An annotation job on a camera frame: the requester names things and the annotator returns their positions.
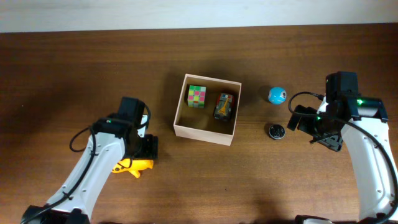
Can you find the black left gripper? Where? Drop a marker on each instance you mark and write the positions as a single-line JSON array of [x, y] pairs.
[[148, 147]]

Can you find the black round disc toy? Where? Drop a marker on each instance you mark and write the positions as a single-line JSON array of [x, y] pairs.
[[276, 131]]

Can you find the blue toy ball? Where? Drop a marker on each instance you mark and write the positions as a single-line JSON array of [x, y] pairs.
[[277, 95]]

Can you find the open white cardboard box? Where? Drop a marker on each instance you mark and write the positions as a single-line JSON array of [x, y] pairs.
[[199, 123]]

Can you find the grey red toy truck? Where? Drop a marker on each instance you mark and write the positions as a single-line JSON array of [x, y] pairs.
[[224, 107]]

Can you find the orange toy hippo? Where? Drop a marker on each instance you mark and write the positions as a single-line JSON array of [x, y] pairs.
[[133, 167]]

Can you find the pastel puzzle cube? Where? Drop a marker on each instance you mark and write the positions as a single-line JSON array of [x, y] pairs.
[[196, 96]]

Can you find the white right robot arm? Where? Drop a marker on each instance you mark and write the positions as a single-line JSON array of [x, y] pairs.
[[346, 118]]

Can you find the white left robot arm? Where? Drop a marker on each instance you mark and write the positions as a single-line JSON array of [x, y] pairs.
[[117, 143]]

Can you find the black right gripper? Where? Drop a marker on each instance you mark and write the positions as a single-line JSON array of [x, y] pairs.
[[328, 141]]

